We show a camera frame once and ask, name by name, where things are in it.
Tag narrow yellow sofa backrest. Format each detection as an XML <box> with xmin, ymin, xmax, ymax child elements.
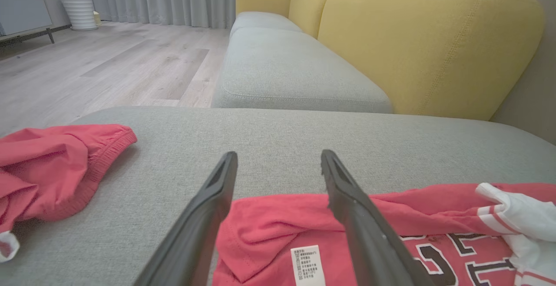
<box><xmin>288</xmin><ymin>0</ymin><xmax>341</xmax><ymax>40</ymax></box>

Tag red basketball jersey white trim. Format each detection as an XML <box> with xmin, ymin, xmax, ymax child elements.
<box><xmin>212</xmin><ymin>183</ymin><xmax>556</xmax><ymax>286</ymax></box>

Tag short grey sofa seat cushion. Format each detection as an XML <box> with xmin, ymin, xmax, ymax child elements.
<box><xmin>229</xmin><ymin>11</ymin><xmax>304</xmax><ymax>39</ymax></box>

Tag long grey sofa seat cushion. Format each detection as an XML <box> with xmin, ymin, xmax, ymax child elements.
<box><xmin>211</xmin><ymin>27</ymin><xmax>394</xmax><ymax>114</ymax></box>

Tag white ribbed plant pot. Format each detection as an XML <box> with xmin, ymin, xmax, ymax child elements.
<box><xmin>59</xmin><ymin>0</ymin><xmax>99</xmax><ymax>31</ymax></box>

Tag large grey sofa chaise seat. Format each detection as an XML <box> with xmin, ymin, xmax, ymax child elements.
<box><xmin>0</xmin><ymin>106</ymin><xmax>556</xmax><ymax>286</ymax></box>

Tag white low cabinet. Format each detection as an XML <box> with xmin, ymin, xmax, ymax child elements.
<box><xmin>0</xmin><ymin>0</ymin><xmax>72</xmax><ymax>47</ymax></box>

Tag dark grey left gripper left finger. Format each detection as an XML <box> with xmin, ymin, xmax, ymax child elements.
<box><xmin>132</xmin><ymin>151</ymin><xmax>238</xmax><ymax>286</ymax></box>

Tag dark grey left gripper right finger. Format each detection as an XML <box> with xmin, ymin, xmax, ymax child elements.
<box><xmin>321</xmin><ymin>149</ymin><xmax>435</xmax><ymax>286</ymax></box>

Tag red shorts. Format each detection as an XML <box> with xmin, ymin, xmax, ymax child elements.
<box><xmin>0</xmin><ymin>124</ymin><xmax>138</xmax><ymax>263</ymax></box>

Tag large yellow sofa backrest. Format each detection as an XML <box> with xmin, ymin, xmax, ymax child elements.
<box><xmin>317</xmin><ymin>0</ymin><xmax>546</xmax><ymax>121</ymax></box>

